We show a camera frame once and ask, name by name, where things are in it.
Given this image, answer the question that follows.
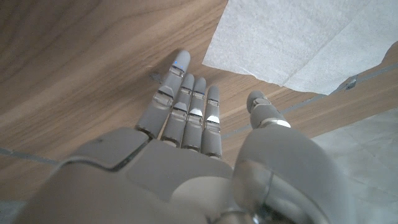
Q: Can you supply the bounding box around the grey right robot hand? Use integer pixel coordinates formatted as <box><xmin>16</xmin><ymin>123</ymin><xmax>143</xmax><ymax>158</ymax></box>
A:
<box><xmin>12</xmin><ymin>49</ymin><xmax>354</xmax><ymax>224</ymax></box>

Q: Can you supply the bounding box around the white paper towel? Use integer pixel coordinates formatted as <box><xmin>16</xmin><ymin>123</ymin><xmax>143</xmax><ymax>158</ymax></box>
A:
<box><xmin>201</xmin><ymin>0</ymin><xmax>398</xmax><ymax>96</ymax></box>

